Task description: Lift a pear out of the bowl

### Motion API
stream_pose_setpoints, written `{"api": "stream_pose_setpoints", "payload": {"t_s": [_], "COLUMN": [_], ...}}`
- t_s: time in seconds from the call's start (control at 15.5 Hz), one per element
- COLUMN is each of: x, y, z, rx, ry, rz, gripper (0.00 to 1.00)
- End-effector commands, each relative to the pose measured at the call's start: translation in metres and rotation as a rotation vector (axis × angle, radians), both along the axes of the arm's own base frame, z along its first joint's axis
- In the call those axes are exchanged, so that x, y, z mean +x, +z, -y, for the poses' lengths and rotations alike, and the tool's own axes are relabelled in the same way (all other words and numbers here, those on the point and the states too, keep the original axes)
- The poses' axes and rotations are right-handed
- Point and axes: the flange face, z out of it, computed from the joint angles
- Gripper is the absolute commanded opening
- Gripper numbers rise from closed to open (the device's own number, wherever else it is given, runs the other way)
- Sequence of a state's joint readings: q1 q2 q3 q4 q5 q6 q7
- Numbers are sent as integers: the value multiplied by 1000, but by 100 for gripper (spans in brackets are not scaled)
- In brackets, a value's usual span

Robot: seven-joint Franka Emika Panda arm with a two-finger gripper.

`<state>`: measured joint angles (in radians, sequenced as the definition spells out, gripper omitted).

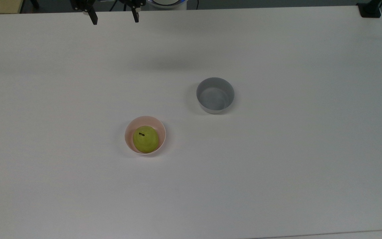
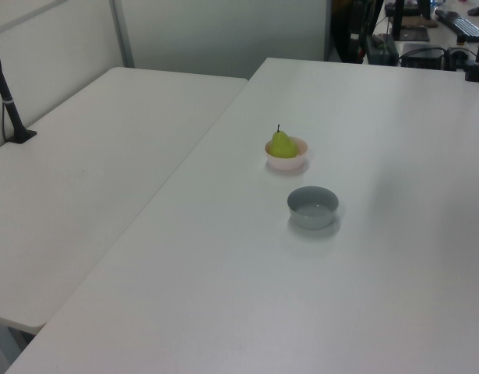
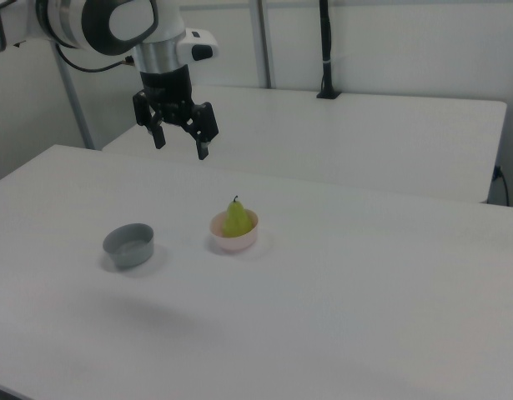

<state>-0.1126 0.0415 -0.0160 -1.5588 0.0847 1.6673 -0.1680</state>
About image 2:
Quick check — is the grey bowl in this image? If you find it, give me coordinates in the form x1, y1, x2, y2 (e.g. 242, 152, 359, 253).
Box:
287, 185, 340, 230

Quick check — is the black monitor stand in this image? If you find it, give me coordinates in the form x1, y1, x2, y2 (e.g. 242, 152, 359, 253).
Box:
390, 0, 433, 42

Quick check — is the white side table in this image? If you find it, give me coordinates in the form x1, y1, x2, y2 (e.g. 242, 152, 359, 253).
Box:
0, 66, 249, 335

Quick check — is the dark device with green part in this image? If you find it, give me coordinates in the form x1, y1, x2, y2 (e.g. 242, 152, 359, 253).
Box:
365, 34, 400, 65

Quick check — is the black pole with white band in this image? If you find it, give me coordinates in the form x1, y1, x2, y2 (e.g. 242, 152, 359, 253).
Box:
0, 34, 38, 144

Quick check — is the black electronics box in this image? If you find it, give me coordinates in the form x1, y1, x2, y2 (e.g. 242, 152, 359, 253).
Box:
401, 42, 446, 69

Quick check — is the grey metal partition post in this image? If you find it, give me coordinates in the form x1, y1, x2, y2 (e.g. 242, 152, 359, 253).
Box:
109, 0, 136, 69

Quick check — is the green pear with brown stem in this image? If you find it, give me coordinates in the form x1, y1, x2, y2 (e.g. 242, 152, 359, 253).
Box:
271, 123, 298, 160

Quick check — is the black computer keyboard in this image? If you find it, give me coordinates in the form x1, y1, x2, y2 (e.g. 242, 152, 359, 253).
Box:
434, 8, 479, 38

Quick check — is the pink bowl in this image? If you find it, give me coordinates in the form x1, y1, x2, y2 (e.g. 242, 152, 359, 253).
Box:
264, 136, 309, 172

